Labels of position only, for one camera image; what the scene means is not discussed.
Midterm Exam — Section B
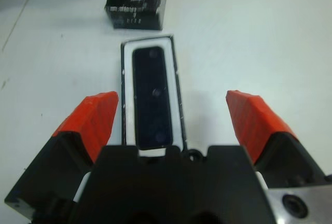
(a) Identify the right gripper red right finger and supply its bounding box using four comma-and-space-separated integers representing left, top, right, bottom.
226, 90, 327, 190

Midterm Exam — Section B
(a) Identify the black camera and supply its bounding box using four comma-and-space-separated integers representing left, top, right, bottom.
131, 45, 174, 151

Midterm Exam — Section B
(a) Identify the white-lined camera box base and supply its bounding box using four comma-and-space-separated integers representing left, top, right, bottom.
120, 34, 188, 157

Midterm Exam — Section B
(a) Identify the glossy black box lid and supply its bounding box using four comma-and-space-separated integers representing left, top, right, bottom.
104, 0, 171, 31

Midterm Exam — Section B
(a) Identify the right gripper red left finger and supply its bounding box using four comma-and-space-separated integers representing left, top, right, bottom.
4, 91, 120, 221

